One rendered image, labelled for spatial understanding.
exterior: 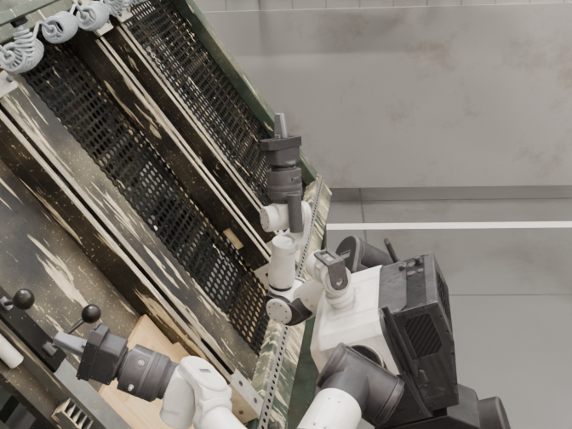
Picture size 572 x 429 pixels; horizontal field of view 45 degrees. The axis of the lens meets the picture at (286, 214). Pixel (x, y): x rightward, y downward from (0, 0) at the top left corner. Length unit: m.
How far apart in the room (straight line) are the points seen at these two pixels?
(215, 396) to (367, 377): 0.29
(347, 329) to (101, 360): 0.49
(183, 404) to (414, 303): 0.50
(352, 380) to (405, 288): 0.27
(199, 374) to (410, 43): 3.84
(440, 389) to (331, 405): 0.37
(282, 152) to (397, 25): 3.19
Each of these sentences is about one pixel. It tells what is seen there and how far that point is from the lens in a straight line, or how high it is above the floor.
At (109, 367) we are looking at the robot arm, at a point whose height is 1.40.
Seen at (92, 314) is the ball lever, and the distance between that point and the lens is 1.41.
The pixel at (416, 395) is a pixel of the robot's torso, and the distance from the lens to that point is 1.55.
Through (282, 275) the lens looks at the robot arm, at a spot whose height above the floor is 1.23.
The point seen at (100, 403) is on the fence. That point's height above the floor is 1.24.
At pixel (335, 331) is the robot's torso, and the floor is 1.34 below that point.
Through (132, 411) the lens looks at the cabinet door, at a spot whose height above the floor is 1.16.
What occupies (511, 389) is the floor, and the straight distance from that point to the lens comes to 3.46.
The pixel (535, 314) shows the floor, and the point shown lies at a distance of 3.97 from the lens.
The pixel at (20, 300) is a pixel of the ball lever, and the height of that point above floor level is 1.54.
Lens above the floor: 2.22
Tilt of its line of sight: 27 degrees down
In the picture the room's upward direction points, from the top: 2 degrees counter-clockwise
